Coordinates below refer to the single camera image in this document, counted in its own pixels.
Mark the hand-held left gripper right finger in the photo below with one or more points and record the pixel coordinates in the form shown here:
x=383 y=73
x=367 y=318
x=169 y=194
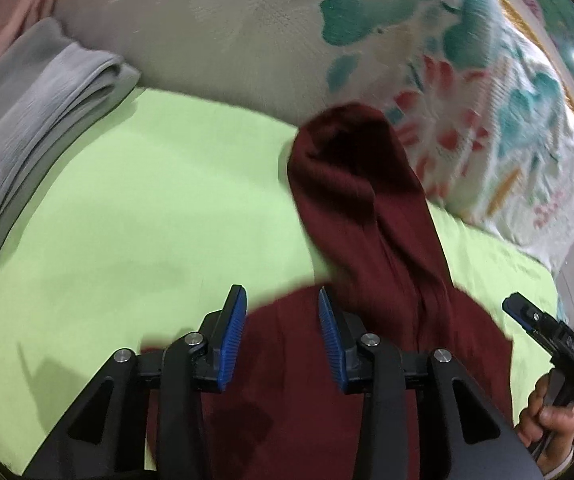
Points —
x=328 y=342

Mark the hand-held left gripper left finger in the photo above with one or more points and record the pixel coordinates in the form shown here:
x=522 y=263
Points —
x=232 y=342

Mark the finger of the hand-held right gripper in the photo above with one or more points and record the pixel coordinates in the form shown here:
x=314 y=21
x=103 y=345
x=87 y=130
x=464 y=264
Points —
x=522 y=310

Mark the maroon knit garment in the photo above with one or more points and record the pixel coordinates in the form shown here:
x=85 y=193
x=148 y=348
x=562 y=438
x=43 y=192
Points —
x=367 y=240

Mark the person's right hand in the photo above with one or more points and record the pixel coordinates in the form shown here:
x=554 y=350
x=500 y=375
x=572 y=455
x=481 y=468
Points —
x=552 y=425

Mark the light green bed sheet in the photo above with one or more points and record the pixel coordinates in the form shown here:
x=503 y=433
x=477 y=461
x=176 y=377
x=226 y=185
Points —
x=142 y=200

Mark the grey folded cloth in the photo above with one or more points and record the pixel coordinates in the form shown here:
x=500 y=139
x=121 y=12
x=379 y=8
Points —
x=32 y=125

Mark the white floral quilt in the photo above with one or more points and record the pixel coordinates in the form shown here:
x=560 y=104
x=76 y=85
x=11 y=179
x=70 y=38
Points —
x=247 y=35

